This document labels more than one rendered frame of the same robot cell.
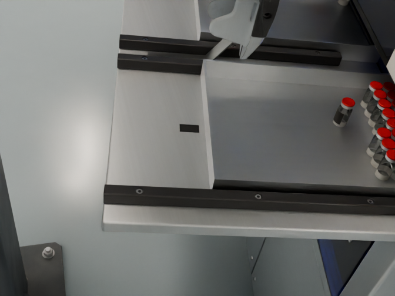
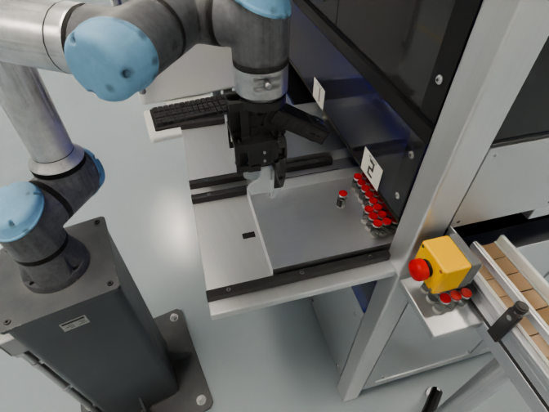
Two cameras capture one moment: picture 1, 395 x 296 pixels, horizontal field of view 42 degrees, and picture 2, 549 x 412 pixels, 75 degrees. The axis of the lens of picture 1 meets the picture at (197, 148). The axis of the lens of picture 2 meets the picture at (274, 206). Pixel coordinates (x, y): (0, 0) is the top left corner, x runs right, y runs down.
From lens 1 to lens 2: 0.13 m
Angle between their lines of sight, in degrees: 4
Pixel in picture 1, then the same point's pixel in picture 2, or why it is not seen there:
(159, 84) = (222, 208)
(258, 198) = (302, 274)
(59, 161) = (164, 252)
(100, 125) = (186, 220)
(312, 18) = not seen: hidden behind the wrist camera
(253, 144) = (290, 235)
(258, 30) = (278, 184)
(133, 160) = (219, 267)
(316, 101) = (323, 194)
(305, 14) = not seen: hidden behind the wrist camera
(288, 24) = (294, 143)
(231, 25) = (261, 184)
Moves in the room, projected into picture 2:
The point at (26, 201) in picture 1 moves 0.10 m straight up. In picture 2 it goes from (149, 285) to (144, 274)
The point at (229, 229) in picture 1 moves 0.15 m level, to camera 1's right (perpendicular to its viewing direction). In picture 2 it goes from (289, 297) to (361, 293)
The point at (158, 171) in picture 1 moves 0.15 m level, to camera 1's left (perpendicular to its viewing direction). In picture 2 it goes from (237, 270) to (166, 275)
